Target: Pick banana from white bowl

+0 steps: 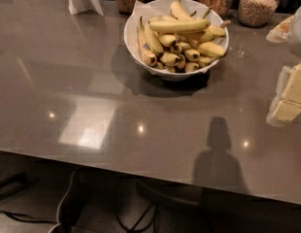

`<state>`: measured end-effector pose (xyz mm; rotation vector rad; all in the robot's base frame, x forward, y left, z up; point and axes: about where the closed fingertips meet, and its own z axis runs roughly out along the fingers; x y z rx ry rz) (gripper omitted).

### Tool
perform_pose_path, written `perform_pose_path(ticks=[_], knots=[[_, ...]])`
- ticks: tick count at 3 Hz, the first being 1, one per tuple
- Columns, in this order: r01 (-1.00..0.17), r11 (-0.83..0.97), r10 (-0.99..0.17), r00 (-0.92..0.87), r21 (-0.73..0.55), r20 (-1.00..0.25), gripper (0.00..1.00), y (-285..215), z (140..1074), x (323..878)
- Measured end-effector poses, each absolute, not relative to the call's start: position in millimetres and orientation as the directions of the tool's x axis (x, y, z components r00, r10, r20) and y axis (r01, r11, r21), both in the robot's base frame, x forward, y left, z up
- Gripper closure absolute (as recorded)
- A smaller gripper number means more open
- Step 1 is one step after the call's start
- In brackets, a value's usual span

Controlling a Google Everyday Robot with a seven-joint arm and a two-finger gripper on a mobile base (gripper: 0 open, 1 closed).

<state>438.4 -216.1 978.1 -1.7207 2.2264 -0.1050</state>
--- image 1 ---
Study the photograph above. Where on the white ceramic bowl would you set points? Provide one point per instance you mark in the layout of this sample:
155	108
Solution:
180	60

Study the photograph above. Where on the glass cereal jar right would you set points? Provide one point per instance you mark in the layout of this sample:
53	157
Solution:
256	13

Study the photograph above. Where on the white paper bowl liner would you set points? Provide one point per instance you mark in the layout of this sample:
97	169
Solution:
144	12

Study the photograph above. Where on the yellow banana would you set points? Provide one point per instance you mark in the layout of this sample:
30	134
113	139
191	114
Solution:
153	42
179	12
209	49
166	26

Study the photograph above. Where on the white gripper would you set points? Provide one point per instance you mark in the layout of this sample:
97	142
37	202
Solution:
299	33

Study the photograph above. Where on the long left edge banana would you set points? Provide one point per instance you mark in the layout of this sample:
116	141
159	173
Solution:
148	57

